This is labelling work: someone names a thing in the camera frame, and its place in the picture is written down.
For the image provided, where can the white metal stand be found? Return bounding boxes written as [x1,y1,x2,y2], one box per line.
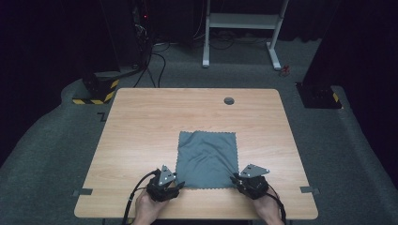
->
[202,0,290,70]

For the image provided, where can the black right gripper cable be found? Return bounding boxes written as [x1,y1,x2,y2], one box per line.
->
[266,184,287,225]

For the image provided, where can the black yellow striped base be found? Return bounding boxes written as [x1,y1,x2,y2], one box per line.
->
[72,70,120,106]

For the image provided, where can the person's left hand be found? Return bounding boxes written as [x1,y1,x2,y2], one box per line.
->
[133,188,171,225]

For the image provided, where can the black floor cables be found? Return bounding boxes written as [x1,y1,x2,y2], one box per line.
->
[132,41,172,89]

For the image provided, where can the grey cloth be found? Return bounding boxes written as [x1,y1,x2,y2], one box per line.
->
[175,130,240,190]

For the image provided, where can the person's right hand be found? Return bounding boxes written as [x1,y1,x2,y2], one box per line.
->
[252,191,283,225]

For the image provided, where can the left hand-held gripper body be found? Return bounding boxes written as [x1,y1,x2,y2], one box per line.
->
[145,164,180,203]

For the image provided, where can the dark equipment rack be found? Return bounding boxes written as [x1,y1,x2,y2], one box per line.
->
[130,0,155,68]

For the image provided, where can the grey tape strip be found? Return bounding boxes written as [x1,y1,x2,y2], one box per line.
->
[299,186,321,196]
[72,187,94,197]

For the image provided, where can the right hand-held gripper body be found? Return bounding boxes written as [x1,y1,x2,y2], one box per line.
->
[238,163,270,201]

